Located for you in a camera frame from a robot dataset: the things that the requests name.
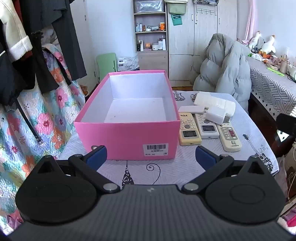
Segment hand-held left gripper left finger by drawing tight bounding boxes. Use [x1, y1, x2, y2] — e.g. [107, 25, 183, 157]
[35, 146, 121, 194]

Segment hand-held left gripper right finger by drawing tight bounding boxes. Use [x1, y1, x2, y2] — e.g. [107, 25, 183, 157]
[181, 146, 272, 194]

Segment cream-white remote control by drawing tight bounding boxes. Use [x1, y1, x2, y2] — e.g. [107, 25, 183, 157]
[179, 112, 202, 146]

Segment pink cardboard box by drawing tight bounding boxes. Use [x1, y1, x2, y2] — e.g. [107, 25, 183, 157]
[74, 71, 181, 161]

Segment white remote control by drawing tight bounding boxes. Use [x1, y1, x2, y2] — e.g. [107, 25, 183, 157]
[195, 113, 220, 139]

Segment white remote with red button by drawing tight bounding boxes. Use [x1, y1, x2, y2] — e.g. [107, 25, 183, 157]
[216, 123, 242, 152]

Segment white charger adapter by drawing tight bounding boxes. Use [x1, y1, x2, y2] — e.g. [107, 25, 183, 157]
[205, 107, 232, 124]

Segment geometric patterned table cloth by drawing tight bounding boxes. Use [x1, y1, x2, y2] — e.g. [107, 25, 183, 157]
[246, 56, 296, 121]

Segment small flat white box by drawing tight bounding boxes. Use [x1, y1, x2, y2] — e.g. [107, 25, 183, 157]
[179, 105, 205, 114]

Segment floral quilt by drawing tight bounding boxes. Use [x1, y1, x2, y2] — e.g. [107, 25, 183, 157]
[0, 44, 86, 232]

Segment black belt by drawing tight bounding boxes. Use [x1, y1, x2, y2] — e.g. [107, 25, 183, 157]
[16, 102, 43, 145]

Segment white plush duck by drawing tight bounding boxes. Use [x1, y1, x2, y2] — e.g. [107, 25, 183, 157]
[261, 35, 277, 55]
[248, 31, 264, 50]

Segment grey puffer jacket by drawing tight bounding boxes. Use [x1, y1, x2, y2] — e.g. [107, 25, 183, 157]
[193, 33, 252, 114]

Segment green chair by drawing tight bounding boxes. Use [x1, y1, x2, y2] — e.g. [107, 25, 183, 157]
[95, 52, 118, 82]

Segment white and blue carton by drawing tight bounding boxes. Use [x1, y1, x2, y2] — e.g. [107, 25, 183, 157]
[117, 56, 139, 71]

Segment wooden bookshelf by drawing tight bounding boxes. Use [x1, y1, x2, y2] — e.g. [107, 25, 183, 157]
[132, 0, 169, 80]

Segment pink curtain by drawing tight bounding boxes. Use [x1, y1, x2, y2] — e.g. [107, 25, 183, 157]
[245, 0, 258, 42]

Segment white refrigerator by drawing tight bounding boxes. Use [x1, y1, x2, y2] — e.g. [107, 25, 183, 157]
[166, 0, 238, 87]

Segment dark hanging clothes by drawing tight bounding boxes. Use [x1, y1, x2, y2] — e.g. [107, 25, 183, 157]
[0, 0, 87, 105]

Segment cream hanging coat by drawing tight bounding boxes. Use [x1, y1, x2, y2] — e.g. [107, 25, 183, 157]
[0, 0, 33, 61]

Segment metal hook rack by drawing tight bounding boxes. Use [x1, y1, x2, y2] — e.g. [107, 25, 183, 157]
[193, 0, 219, 15]

